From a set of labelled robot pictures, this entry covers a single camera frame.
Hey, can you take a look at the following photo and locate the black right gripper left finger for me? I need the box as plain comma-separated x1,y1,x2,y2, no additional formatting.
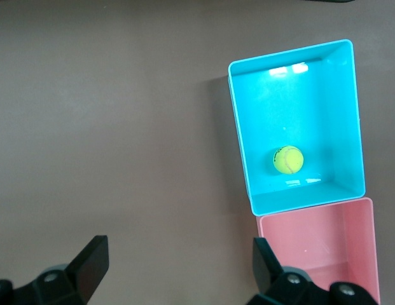
0,235,109,305

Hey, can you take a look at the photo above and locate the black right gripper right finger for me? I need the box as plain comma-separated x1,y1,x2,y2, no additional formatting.
244,237,381,305

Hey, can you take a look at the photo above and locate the brown table cover sheet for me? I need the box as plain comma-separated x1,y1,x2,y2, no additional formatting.
0,0,395,305

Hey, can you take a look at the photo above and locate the pink plastic bin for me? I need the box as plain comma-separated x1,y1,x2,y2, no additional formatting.
256,196,381,305

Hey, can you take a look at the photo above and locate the yellow-green tennis ball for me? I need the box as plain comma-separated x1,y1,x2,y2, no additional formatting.
272,145,305,175

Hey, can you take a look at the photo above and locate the blue plastic bin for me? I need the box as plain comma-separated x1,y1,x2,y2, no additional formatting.
228,39,366,216

